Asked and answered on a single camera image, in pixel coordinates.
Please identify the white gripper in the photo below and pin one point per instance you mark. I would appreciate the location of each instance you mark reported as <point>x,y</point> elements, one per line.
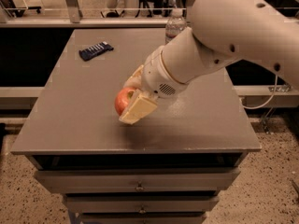
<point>156,75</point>

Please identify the red apple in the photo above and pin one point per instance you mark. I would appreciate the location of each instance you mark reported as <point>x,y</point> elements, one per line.
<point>123,98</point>

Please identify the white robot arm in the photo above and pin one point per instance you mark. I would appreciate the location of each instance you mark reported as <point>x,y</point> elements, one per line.
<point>221,32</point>

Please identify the blue rxbar blueberry bar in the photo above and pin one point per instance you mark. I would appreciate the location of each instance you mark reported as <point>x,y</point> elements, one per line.
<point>94,51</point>

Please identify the clear plastic water bottle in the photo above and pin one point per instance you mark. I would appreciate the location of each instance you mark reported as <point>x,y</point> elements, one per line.
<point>175,24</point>

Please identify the grey drawer cabinet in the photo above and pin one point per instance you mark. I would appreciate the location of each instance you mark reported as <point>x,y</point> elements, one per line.
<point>73,125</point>

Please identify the top grey drawer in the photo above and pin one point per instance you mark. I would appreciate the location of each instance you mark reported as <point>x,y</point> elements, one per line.
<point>71,182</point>

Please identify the grey drawer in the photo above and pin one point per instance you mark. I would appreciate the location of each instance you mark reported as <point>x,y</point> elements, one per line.
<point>71,182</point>
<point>141,203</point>
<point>143,219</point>

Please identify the middle grey drawer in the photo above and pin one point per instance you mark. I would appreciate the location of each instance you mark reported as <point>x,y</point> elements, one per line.
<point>141,203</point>

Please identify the bottom grey drawer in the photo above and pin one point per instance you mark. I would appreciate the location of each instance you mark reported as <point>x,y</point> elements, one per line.
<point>143,219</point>

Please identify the metal railing frame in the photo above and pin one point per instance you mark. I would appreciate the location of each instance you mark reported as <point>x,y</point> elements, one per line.
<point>72,14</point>

